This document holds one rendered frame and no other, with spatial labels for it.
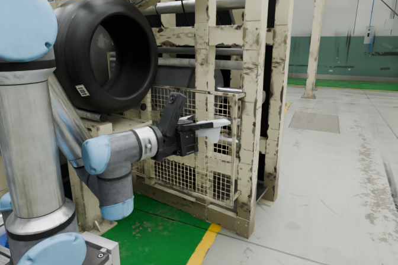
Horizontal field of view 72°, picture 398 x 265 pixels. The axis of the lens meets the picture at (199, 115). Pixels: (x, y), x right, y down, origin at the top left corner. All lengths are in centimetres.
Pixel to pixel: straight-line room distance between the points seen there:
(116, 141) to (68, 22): 86
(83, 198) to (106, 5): 121
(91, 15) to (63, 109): 77
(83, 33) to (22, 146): 88
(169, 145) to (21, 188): 32
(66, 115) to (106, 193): 20
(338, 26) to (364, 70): 164
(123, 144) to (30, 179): 18
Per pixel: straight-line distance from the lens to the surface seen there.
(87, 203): 205
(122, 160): 61
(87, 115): 153
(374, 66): 1045
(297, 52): 1037
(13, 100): 52
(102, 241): 99
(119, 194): 64
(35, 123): 52
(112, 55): 207
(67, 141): 70
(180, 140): 68
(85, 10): 139
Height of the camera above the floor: 128
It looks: 15 degrees down
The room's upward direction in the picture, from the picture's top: straight up
